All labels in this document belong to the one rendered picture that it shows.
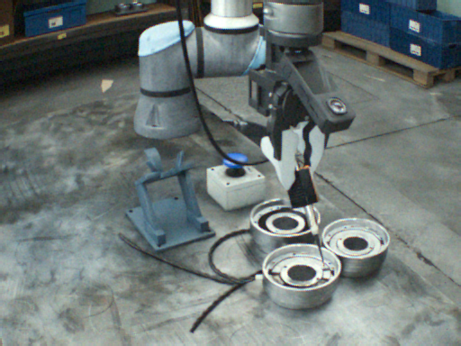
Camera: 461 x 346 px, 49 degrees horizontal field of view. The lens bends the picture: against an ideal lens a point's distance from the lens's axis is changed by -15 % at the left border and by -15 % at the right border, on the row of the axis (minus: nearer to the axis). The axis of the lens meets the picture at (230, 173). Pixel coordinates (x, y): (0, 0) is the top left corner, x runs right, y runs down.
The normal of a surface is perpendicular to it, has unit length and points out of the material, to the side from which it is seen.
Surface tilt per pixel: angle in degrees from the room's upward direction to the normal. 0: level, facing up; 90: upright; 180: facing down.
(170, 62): 90
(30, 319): 0
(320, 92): 31
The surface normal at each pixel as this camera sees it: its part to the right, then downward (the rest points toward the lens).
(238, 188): 0.46, 0.41
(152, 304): 0.00, -0.88
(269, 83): -0.86, 0.24
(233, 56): 0.16, 0.55
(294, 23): -0.04, 0.47
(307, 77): 0.25, -0.55
